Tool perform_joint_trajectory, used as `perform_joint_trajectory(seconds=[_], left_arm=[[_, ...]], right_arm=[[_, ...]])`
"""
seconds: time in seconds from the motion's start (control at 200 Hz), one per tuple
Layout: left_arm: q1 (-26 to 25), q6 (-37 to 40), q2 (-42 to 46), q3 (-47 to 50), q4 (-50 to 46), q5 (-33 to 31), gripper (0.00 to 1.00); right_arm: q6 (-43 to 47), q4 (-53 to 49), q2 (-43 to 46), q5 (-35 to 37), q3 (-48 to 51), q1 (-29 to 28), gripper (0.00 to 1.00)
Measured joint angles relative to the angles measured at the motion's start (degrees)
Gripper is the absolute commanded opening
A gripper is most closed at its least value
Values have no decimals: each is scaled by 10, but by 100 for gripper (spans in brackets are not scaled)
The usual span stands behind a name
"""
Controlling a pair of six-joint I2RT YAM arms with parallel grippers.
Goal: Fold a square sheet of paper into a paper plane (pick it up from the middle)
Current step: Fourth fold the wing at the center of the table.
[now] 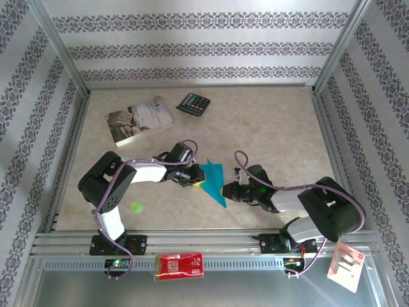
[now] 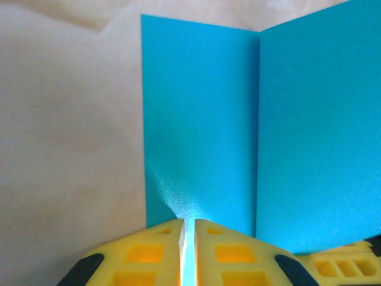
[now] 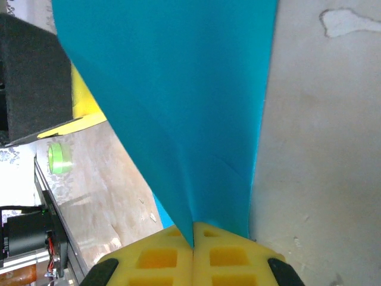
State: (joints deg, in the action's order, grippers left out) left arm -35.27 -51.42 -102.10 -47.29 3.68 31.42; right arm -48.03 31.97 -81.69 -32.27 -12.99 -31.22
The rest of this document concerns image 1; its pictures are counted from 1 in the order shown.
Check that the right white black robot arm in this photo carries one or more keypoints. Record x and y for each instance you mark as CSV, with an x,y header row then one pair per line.
x,y
287,201

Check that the red packet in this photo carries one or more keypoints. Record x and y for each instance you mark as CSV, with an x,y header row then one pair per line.
x,y
179,265

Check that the pink blister pack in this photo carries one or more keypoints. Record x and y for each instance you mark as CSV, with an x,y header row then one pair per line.
x,y
343,272

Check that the blue paper sheet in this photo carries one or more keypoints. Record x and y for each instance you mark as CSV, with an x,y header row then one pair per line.
x,y
212,179

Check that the aluminium side rail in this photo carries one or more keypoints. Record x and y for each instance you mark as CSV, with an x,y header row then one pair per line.
x,y
337,160
67,160

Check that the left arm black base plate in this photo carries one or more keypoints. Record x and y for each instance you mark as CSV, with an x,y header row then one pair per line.
x,y
139,244

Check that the aluminium frame post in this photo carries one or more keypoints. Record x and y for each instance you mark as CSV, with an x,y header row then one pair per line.
x,y
344,48
61,48

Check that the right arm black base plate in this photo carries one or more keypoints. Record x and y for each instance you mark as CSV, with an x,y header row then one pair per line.
x,y
268,244

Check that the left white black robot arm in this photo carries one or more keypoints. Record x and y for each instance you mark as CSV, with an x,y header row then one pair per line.
x,y
147,172

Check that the grey metal sheet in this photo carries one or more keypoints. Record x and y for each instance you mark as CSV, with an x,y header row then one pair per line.
x,y
223,291

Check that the black calculator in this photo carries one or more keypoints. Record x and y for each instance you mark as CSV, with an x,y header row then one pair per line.
x,y
193,105

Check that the long aluminium mounting rail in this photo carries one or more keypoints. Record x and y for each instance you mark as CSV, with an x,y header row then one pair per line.
x,y
207,240

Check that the thin aluminium edge rail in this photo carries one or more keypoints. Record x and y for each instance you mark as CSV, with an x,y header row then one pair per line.
x,y
198,86

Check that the paperback book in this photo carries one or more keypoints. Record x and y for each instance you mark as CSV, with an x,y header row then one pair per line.
x,y
140,118

